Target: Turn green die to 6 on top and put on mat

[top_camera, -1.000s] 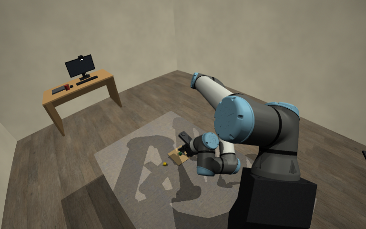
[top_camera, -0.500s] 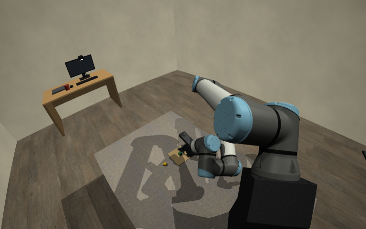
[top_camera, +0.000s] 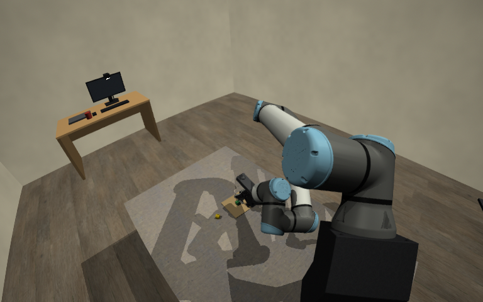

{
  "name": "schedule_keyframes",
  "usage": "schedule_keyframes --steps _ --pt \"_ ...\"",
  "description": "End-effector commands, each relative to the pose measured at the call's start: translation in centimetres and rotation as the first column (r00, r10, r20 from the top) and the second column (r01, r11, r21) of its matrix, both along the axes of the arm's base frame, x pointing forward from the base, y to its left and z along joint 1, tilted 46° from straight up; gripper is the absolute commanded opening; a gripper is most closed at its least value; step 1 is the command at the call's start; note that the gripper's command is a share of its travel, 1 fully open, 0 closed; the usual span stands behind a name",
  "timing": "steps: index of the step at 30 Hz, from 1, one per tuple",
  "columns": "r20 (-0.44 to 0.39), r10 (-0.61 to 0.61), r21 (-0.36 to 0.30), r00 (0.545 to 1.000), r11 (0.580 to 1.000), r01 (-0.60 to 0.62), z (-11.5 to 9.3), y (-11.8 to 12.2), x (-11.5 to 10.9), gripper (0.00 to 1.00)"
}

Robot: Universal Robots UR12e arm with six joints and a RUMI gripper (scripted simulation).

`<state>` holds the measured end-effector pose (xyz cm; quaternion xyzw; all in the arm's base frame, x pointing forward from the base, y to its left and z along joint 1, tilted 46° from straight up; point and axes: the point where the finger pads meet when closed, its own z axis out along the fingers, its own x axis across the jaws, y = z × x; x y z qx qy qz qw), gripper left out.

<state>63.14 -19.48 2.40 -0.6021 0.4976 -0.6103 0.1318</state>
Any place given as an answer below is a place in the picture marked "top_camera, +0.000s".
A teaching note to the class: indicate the tan flat mat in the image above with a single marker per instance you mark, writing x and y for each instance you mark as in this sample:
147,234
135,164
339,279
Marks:
233,208

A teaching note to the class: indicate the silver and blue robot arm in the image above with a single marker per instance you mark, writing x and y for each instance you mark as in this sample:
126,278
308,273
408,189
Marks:
360,167

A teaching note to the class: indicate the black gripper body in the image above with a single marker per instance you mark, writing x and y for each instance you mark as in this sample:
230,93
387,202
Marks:
249,199

